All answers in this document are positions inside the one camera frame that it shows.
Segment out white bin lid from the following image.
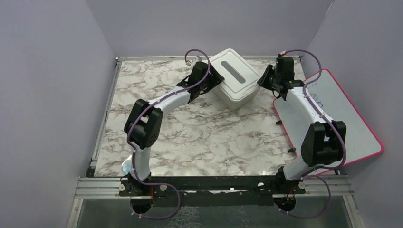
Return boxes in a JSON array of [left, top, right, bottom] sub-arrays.
[[210, 48, 259, 84]]

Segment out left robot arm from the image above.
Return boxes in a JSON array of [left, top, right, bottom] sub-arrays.
[[124, 62, 224, 195]]

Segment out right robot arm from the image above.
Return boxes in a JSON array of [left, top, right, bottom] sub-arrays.
[[257, 55, 347, 193]]

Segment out beige plastic bin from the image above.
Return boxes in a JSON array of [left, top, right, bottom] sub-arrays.
[[212, 80, 259, 111]]

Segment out pink framed whiteboard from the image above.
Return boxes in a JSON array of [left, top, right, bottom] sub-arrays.
[[273, 69, 383, 181]]

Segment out blue goggles in bag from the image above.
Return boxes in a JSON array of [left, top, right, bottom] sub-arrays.
[[121, 155, 132, 176]]

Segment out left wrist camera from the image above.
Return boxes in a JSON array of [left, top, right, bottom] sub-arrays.
[[186, 55, 202, 66]]

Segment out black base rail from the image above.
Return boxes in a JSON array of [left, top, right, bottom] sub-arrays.
[[118, 175, 305, 208]]

